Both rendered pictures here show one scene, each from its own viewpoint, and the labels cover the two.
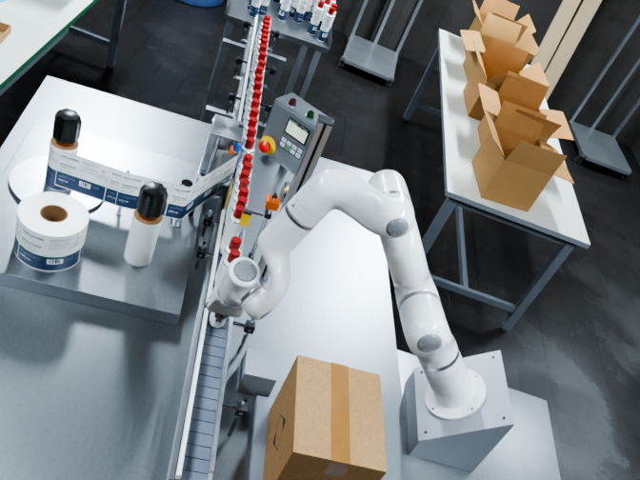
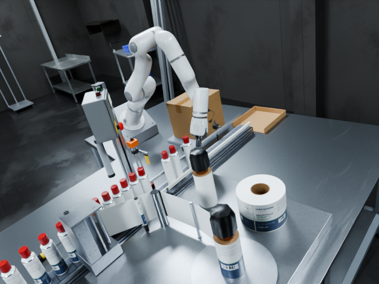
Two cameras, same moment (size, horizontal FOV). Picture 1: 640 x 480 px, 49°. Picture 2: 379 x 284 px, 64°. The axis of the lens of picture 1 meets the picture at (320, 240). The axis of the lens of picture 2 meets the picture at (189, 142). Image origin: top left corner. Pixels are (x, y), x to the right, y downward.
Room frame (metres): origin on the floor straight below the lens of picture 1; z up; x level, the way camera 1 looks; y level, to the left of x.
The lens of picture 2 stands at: (2.14, 1.54, 1.83)
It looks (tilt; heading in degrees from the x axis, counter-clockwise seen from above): 28 degrees down; 244
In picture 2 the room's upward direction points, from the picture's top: 13 degrees counter-clockwise
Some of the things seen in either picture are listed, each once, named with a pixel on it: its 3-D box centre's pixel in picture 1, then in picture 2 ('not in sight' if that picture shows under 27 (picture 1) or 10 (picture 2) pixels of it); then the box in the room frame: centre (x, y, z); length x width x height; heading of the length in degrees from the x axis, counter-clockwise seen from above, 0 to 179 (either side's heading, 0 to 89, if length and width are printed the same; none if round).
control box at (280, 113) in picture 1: (294, 134); (101, 115); (1.90, 0.21, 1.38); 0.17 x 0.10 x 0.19; 71
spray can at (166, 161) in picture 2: (228, 262); (168, 168); (1.67, 0.24, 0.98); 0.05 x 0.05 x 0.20
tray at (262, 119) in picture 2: not in sight; (259, 118); (0.81, -0.01, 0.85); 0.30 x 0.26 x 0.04; 16
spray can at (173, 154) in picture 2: (227, 275); (175, 162); (1.62, 0.22, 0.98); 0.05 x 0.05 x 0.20
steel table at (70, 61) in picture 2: not in sight; (69, 76); (1.17, -5.97, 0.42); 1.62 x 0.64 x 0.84; 99
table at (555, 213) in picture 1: (471, 165); not in sight; (4.21, -0.70, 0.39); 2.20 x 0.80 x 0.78; 9
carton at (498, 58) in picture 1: (498, 86); not in sight; (4.16, -0.59, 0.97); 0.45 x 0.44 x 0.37; 101
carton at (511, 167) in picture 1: (518, 156); not in sight; (3.36, -0.75, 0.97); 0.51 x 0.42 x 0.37; 104
